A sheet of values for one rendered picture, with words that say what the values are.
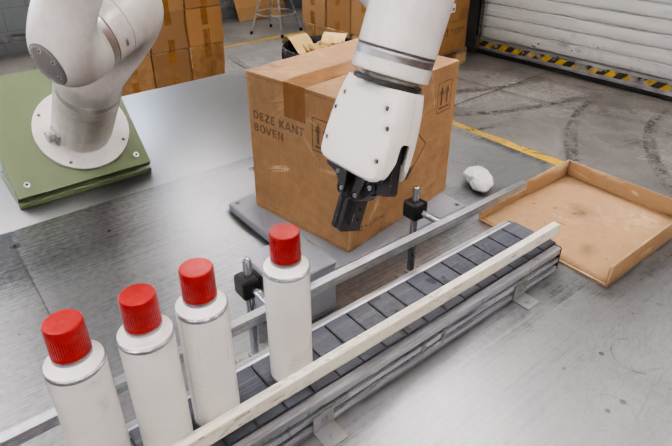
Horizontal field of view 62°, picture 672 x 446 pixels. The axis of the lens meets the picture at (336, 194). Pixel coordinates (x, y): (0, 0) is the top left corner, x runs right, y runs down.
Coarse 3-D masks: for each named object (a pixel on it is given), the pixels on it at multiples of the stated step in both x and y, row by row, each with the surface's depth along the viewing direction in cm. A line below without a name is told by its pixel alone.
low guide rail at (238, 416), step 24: (528, 240) 87; (480, 264) 82; (504, 264) 84; (456, 288) 78; (408, 312) 72; (360, 336) 69; (384, 336) 71; (336, 360) 66; (288, 384) 62; (240, 408) 59; (264, 408) 61; (192, 432) 57; (216, 432) 58
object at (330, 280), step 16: (496, 192) 91; (512, 192) 92; (464, 208) 86; (480, 208) 87; (432, 224) 82; (448, 224) 83; (400, 240) 79; (416, 240) 80; (368, 256) 75; (384, 256) 76; (336, 272) 72; (352, 272) 73; (320, 288) 70; (240, 320) 64; (256, 320) 65; (48, 416) 53; (16, 432) 51; (32, 432) 52
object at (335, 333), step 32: (512, 224) 97; (480, 256) 89; (416, 288) 82; (480, 288) 82; (352, 320) 76; (416, 320) 76; (320, 352) 71; (256, 384) 67; (320, 384) 67; (192, 416) 63
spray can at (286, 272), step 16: (288, 224) 59; (272, 240) 58; (288, 240) 57; (272, 256) 59; (288, 256) 58; (304, 256) 62; (272, 272) 59; (288, 272) 59; (304, 272) 59; (272, 288) 59; (288, 288) 59; (304, 288) 60; (272, 304) 61; (288, 304) 60; (304, 304) 61; (272, 320) 62; (288, 320) 61; (304, 320) 62; (272, 336) 63; (288, 336) 62; (304, 336) 63; (272, 352) 65; (288, 352) 63; (304, 352) 64; (272, 368) 66; (288, 368) 65
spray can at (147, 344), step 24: (144, 288) 50; (120, 312) 49; (144, 312) 49; (120, 336) 51; (144, 336) 50; (168, 336) 51; (144, 360) 50; (168, 360) 52; (144, 384) 52; (168, 384) 53; (144, 408) 53; (168, 408) 54; (144, 432) 55; (168, 432) 55
